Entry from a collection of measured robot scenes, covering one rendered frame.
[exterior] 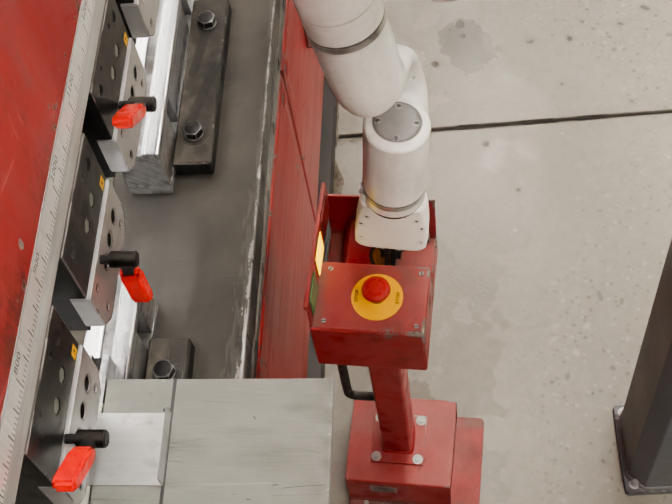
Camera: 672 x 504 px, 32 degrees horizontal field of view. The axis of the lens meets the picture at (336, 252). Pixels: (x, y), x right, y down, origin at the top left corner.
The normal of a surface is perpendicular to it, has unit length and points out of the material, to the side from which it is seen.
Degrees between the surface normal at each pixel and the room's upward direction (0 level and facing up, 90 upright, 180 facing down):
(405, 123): 7
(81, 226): 90
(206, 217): 0
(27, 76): 90
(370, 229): 89
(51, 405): 90
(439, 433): 4
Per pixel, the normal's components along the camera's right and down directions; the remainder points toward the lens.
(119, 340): -0.10, -0.50
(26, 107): 0.99, -0.02
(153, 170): -0.04, 0.87
